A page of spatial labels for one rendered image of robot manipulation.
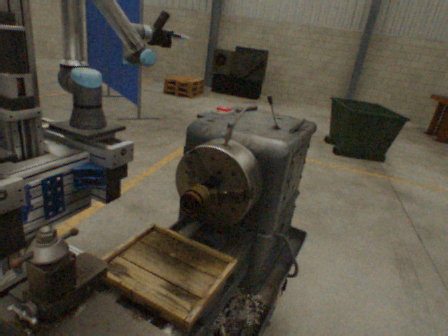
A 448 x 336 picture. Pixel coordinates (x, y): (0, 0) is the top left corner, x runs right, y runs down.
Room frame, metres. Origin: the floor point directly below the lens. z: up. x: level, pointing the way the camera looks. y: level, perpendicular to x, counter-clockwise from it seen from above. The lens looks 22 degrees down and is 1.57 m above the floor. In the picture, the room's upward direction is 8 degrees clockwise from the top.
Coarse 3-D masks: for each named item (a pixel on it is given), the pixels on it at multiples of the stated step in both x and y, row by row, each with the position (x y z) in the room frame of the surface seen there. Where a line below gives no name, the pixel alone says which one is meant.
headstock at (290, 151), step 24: (216, 120) 1.30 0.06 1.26; (240, 120) 1.37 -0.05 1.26; (264, 120) 1.44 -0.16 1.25; (288, 120) 1.51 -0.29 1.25; (192, 144) 1.21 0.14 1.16; (264, 144) 1.11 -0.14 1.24; (288, 144) 1.10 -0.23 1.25; (264, 168) 1.08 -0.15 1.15; (288, 168) 1.11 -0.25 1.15; (264, 192) 1.07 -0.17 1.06; (288, 192) 1.27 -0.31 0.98; (264, 216) 1.06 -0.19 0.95
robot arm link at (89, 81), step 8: (72, 72) 1.23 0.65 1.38; (80, 72) 1.23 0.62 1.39; (88, 72) 1.26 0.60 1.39; (96, 72) 1.29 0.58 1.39; (72, 80) 1.23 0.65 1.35; (80, 80) 1.21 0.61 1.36; (88, 80) 1.22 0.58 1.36; (96, 80) 1.25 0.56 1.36; (72, 88) 1.23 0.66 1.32; (80, 88) 1.21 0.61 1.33; (88, 88) 1.22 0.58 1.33; (96, 88) 1.24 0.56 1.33; (80, 96) 1.21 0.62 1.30; (88, 96) 1.22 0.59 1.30; (96, 96) 1.24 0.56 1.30; (80, 104) 1.21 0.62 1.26; (88, 104) 1.22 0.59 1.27; (96, 104) 1.24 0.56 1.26
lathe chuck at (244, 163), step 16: (208, 144) 1.03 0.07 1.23; (208, 160) 1.00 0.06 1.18; (224, 160) 0.98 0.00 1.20; (240, 160) 0.97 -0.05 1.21; (176, 176) 1.05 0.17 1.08; (224, 176) 0.97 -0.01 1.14; (240, 176) 0.95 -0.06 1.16; (256, 176) 1.00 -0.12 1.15; (256, 192) 0.98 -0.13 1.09; (208, 208) 0.99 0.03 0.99; (224, 208) 0.97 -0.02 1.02; (240, 208) 0.94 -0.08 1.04; (208, 224) 0.99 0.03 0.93; (224, 224) 0.96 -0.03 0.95
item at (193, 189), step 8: (184, 192) 0.90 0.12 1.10; (192, 192) 0.88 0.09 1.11; (200, 192) 0.88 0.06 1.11; (184, 200) 0.89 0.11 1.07; (192, 200) 0.92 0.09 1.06; (200, 200) 0.86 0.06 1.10; (208, 200) 0.89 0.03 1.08; (184, 208) 0.87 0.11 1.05; (192, 208) 0.88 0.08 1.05; (200, 208) 0.85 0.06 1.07
